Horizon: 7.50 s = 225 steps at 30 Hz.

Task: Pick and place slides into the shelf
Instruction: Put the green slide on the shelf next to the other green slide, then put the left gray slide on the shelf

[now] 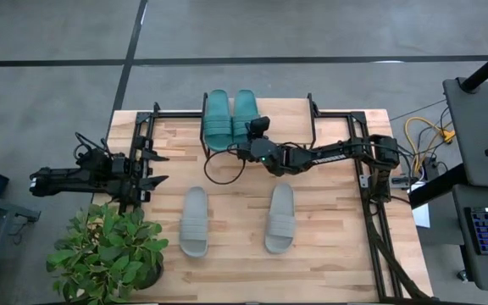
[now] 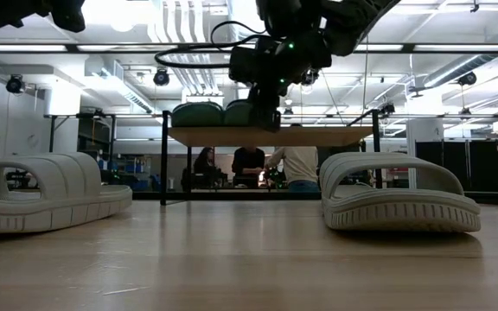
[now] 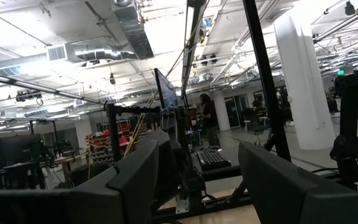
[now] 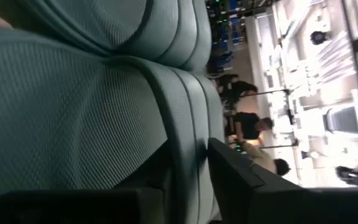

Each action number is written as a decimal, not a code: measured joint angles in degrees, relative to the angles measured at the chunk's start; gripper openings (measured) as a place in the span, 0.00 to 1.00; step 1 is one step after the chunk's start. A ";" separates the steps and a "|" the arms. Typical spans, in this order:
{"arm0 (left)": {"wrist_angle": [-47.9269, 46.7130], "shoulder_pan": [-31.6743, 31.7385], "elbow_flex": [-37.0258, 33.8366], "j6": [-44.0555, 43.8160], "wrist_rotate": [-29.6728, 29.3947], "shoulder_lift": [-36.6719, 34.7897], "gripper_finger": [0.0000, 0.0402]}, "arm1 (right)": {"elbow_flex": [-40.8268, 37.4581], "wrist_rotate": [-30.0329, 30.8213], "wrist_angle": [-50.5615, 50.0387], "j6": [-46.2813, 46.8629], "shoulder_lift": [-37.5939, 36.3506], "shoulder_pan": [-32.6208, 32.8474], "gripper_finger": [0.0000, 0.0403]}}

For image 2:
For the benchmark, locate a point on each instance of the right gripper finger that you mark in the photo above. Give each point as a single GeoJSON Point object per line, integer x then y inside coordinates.
{"type": "Point", "coordinates": [266, 112]}

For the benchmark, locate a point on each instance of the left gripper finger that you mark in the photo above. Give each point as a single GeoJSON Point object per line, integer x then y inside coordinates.
{"type": "Point", "coordinates": [68, 15]}

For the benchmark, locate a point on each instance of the teal slide sandal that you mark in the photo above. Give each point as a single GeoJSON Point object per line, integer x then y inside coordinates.
{"type": "Point", "coordinates": [197, 116]}
{"type": "Point", "coordinates": [238, 114]}

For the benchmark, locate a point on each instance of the grey slide sandal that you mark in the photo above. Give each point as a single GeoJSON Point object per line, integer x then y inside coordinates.
{"type": "Point", "coordinates": [404, 207]}
{"type": "Point", "coordinates": [80, 203]}

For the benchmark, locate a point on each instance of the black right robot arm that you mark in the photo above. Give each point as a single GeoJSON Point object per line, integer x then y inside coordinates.
{"type": "Point", "coordinates": [353, 21]}

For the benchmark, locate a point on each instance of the wooden shelf with black legs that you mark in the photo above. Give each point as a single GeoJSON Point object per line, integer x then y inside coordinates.
{"type": "Point", "coordinates": [266, 136]}

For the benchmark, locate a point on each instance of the person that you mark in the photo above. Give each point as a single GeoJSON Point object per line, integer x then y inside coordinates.
{"type": "Point", "coordinates": [298, 168]}
{"type": "Point", "coordinates": [248, 166]}
{"type": "Point", "coordinates": [206, 166]}

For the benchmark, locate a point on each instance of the black partition panels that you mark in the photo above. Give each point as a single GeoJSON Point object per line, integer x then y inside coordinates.
{"type": "Point", "coordinates": [482, 164]}

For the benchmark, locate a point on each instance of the black ceiling-hung camera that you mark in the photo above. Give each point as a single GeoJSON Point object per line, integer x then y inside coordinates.
{"type": "Point", "coordinates": [387, 109]}
{"type": "Point", "coordinates": [15, 84]}
{"type": "Point", "coordinates": [161, 78]}
{"type": "Point", "coordinates": [467, 78]}

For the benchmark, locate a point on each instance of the black table frame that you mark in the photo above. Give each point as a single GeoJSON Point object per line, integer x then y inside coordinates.
{"type": "Point", "coordinates": [231, 195]}

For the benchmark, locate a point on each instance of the black background rig frame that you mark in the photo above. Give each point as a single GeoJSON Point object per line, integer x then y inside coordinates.
{"type": "Point", "coordinates": [51, 134]}

